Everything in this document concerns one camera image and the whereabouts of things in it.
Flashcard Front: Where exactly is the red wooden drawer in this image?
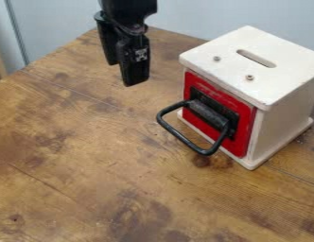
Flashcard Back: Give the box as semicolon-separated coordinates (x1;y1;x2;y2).
184;71;257;158

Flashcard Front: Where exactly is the black metal drawer handle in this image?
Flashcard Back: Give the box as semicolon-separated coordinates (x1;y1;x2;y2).
154;87;240;157

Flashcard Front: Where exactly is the white wooden cabinet box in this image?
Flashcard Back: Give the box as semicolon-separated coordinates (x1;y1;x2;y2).
180;26;314;170

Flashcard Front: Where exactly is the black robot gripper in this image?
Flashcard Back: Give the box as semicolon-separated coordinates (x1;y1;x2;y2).
97;0;157;87

